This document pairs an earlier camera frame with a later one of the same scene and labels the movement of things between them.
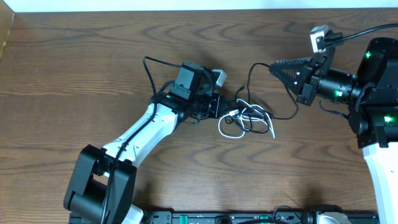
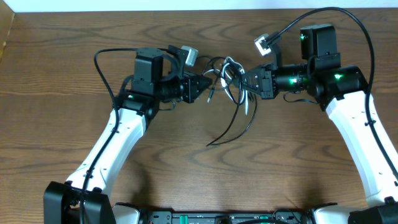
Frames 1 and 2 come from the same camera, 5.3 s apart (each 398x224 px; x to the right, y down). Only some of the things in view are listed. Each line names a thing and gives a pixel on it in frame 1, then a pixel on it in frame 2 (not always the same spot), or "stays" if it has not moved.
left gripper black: (215, 99) to (191, 91)
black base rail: (226, 217) stays
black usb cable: (252, 118) to (237, 103)
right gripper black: (301, 66) to (265, 81)
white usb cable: (237, 112) to (223, 83)
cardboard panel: (6, 17) stays
